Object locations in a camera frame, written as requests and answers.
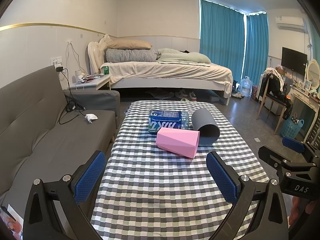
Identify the person's right hand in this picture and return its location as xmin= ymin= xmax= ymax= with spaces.
xmin=290 ymin=195 xmax=308 ymax=227

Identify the clear water jug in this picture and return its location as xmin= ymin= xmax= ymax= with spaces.
xmin=239 ymin=76 xmax=253 ymax=98

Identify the narrow teal curtain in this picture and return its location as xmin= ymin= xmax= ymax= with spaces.
xmin=243 ymin=11 xmax=269 ymax=77

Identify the white dresser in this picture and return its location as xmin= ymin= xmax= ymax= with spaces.
xmin=289 ymin=84 xmax=320 ymax=143

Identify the checked tablecloth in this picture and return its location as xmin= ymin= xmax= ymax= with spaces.
xmin=90 ymin=101 xmax=269 ymax=240

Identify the grey cup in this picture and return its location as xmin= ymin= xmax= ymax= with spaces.
xmin=191 ymin=108 xmax=221 ymax=147

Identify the bed with beige sheet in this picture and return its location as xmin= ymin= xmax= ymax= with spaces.
xmin=100 ymin=61 xmax=233 ymax=106

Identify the grey sofa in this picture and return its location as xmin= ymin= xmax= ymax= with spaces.
xmin=0 ymin=65 xmax=121 ymax=207

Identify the white air conditioner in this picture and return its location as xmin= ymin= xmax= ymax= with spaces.
xmin=275 ymin=16 xmax=309 ymax=34

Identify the pink faceted cup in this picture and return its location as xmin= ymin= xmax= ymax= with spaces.
xmin=156 ymin=127 xmax=200 ymax=159

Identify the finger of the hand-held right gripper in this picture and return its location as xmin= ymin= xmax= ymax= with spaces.
xmin=282 ymin=136 xmax=320 ymax=161
xmin=258 ymin=145 xmax=301 ymax=173

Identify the printed paper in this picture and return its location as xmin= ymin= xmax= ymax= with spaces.
xmin=0 ymin=204 xmax=25 ymax=240

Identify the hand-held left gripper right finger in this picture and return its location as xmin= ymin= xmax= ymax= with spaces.
xmin=206 ymin=151 xmax=292 ymax=240

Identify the blue laundry basket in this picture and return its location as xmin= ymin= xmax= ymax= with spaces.
xmin=282 ymin=116 xmax=305 ymax=139

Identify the black television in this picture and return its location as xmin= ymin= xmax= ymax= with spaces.
xmin=281 ymin=47 xmax=308 ymax=76

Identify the black jacket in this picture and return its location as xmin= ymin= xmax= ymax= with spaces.
xmin=269 ymin=76 xmax=293 ymax=120

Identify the pale green blanket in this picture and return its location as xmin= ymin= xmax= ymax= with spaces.
xmin=157 ymin=48 xmax=212 ymax=64

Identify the wooden leg chair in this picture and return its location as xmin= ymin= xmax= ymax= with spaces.
xmin=257 ymin=74 xmax=292 ymax=136

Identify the beige pillow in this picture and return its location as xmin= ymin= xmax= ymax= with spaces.
xmin=107 ymin=39 xmax=153 ymax=50

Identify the white hanging cable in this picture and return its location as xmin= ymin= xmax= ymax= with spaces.
xmin=65 ymin=39 xmax=81 ymax=73

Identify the folded checked quilt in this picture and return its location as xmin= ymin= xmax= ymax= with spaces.
xmin=105 ymin=48 xmax=162 ymax=63

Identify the oval white mirror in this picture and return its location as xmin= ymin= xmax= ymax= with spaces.
xmin=306 ymin=59 xmax=320 ymax=90

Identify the black charger cable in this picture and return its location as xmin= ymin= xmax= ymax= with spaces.
xmin=56 ymin=67 xmax=87 ymax=125

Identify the wide teal curtain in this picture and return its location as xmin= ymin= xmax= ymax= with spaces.
xmin=199 ymin=0 xmax=247 ymax=81

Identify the white garment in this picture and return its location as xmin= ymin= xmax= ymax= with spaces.
xmin=263 ymin=67 xmax=286 ymax=92

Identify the white ornate headboard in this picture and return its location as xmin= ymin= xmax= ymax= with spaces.
xmin=87 ymin=34 xmax=112 ymax=74

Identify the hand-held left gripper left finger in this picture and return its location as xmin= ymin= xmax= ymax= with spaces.
xmin=22 ymin=151 xmax=107 ymax=240

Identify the pair of white sneakers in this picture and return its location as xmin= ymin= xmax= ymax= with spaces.
xmin=174 ymin=90 xmax=198 ymax=101

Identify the blue label water bottle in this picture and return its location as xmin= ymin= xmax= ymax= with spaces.
xmin=148 ymin=109 xmax=190 ymax=134

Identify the white nightstand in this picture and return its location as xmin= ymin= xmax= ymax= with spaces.
xmin=69 ymin=74 xmax=112 ymax=91

